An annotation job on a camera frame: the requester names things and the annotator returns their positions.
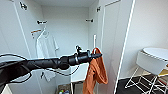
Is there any black wardrobe fitting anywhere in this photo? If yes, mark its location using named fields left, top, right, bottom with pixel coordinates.
left=39, top=71, right=45, bottom=80

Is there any white wardrobe carcass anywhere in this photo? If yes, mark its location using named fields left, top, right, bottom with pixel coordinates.
left=13, top=0, right=104, bottom=94

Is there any white round table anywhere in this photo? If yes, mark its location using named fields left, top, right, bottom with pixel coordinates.
left=142, top=47, right=168, bottom=62

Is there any orange label strip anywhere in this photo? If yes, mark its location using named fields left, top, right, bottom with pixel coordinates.
left=30, top=29, right=43, bottom=36

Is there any white t-shirt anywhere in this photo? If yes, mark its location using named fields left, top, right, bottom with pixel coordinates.
left=35, top=33, right=60, bottom=83

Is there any white wardrobe door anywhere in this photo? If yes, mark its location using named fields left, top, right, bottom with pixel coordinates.
left=0, top=0, right=43, bottom=94
left=99, top=0, right=136, bottom=94

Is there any yellow shell chair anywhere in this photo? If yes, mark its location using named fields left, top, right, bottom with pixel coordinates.
left=159, top=68, right=168, bottom=77

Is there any orange hoodie with white print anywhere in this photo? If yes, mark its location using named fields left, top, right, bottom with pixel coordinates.
left=82, top=48, right=109, bottom=94

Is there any wire storage basket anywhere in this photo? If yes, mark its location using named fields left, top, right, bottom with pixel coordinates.
left=57, top=83, right=73, bottom=94

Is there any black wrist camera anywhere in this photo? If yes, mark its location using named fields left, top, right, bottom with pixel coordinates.
left=75, top=45, right=83, bottom=54

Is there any black door hinge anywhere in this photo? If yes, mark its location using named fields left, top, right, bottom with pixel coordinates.
left=19, top=1, right=29, bottom=10
left=95, top=5, right=102, bottom=13

